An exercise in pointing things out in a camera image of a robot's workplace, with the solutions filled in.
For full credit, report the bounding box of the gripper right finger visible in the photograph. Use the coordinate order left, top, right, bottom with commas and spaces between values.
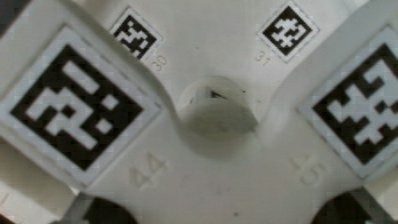
310, 187, 398, 224

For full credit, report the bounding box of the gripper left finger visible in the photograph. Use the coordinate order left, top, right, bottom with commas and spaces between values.
49, 193, 138, 224

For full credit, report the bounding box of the white cross-shaped table base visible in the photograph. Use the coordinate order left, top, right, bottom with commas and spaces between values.
0, 0, 398, 224

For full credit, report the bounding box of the white cylindrical table leg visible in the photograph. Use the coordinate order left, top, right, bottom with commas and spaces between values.
181, 87, 257, 141

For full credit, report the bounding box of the white round table top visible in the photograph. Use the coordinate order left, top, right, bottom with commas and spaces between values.
71, 0, 369, 115

